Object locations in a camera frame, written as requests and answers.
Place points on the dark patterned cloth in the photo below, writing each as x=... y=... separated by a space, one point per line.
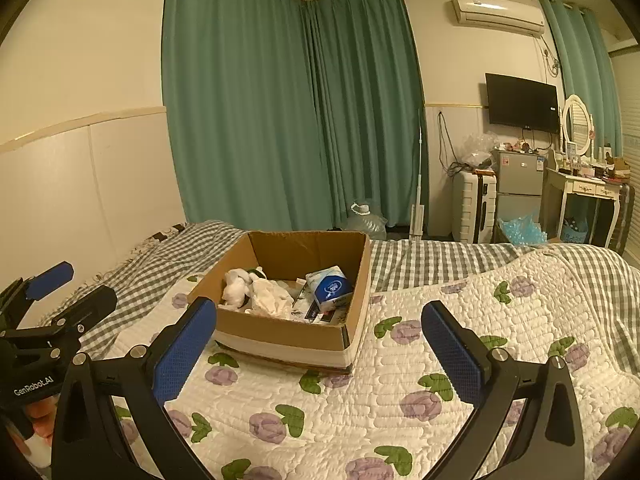
x=167 y=232

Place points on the white suitcase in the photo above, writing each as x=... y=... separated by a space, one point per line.
x=470 y=205

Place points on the white dressing table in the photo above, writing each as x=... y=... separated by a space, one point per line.
x=590 y=187

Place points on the white floral quilt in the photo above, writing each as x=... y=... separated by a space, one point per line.
x=360 y=375

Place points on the grey small fridge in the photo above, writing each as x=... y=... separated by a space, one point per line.
x=517 y=185

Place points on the black television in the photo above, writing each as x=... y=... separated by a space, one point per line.
x=522 y=102

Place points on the cream cloth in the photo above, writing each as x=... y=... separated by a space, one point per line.
x=270 y=297

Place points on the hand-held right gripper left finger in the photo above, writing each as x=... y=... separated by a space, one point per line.
x=182 y=350

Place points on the blue plastic basket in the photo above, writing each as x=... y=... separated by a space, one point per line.
x=574 y=231

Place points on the white oval mirror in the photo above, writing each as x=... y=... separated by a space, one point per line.
x=579 y=122

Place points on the white blue tissue pack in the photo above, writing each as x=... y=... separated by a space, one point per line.
x=327 y=287

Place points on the clear plastic bags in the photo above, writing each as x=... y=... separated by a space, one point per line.
x=480 y=147

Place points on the person's left hand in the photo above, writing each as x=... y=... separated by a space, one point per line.
x=40 y=422

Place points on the white mop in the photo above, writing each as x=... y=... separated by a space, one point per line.
x=419 y=175

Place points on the dark striped suitcase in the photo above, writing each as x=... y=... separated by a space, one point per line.
x=622 y=220

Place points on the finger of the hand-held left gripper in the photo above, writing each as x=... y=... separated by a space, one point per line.
x=50 y=280
x=87 y=305

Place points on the teal curtain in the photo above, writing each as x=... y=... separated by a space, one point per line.
x=370 y=110
x=585 y=70
x=240 y=100

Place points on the pile of cosmetics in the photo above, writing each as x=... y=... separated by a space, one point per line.
x=600 y=165

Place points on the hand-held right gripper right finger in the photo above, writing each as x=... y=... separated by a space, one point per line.
x=452 y=352

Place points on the brown cardboard box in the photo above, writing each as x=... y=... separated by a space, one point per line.
x=280 y=340

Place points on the clear water jug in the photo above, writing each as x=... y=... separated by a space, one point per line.
x=367 y=220

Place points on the grey checked bed sheet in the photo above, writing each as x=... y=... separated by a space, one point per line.
x=435 y=260

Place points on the white air conditioner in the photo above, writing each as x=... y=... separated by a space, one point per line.
x=495 y=12

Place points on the blue plastic bag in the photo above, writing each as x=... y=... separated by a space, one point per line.
x=522 y=230

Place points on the large white sock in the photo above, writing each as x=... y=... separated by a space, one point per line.
x=235 y=287

